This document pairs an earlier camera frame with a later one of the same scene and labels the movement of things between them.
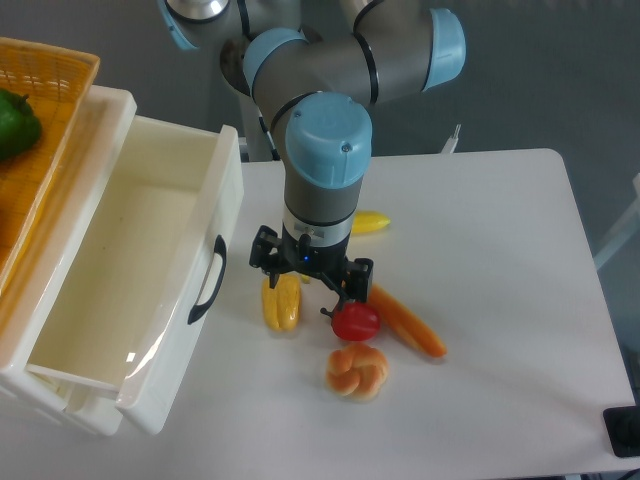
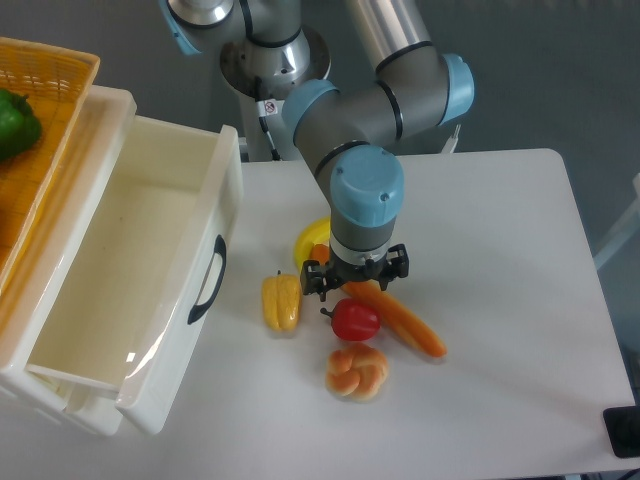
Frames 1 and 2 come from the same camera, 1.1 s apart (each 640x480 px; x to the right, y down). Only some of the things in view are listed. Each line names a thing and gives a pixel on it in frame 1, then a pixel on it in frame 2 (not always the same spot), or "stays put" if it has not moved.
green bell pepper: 20,129 stays put
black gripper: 274,255 -> 317,278
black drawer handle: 198,310 stays put
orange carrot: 399,318 stays put
